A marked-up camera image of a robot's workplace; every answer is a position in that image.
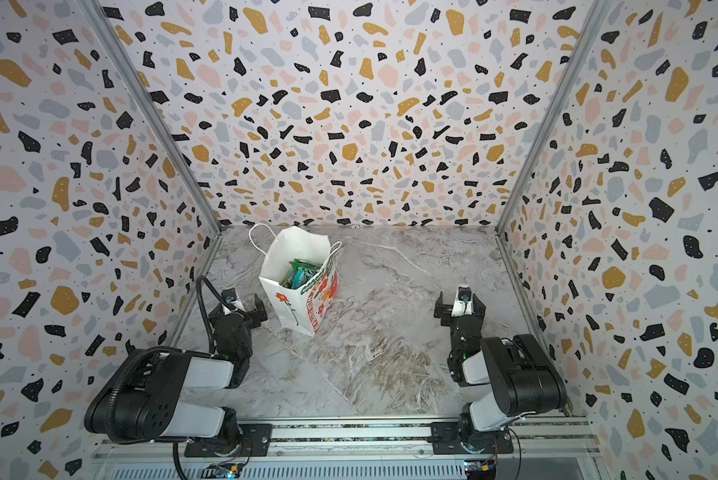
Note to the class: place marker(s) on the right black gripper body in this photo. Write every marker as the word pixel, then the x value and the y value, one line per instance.
pixel 444 307

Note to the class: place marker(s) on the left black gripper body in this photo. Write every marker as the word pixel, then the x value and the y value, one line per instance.
pixel 254 308

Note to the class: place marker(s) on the white floral paper bag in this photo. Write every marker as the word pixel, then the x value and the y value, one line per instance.
pixel 300 310

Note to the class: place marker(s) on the green lemon candy packet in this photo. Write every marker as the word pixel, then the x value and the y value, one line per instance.
pixel 301 273

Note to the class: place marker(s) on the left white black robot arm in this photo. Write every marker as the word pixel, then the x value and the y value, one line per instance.
pixel 142 402

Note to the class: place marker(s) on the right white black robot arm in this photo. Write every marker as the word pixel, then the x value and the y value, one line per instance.
pixel 522 379

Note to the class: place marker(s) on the left small circuit board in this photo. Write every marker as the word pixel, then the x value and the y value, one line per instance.
pixel 223 471

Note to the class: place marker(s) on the small circuit board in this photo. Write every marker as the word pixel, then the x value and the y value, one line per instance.
pixel 480 470
pixel 223 471

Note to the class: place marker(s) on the right small circuit board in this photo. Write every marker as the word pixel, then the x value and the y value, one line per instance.
pixel 480 470

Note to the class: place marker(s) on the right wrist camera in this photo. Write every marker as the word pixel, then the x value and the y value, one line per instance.
pixel 463 303

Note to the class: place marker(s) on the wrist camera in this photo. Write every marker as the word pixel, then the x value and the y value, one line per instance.
pixel 231 301
pixel 463 303

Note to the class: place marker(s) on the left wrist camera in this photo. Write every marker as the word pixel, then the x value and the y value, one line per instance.
pixel 231 301

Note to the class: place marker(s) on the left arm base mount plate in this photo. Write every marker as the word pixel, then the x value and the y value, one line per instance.
pixel 244 440

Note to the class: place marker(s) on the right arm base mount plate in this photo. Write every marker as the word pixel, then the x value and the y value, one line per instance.
pixel 458 438

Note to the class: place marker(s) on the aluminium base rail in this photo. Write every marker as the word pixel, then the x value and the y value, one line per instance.
pixel 548 446

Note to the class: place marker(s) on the right corner aluminium post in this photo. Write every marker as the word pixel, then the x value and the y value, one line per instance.
pixel 591 25

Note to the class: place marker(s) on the corner aluminium post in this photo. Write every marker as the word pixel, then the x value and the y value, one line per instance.
pixel 591 25
pixel 98 22

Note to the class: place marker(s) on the left corner aluminium post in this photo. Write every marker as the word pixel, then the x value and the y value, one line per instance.
pixel 98 22

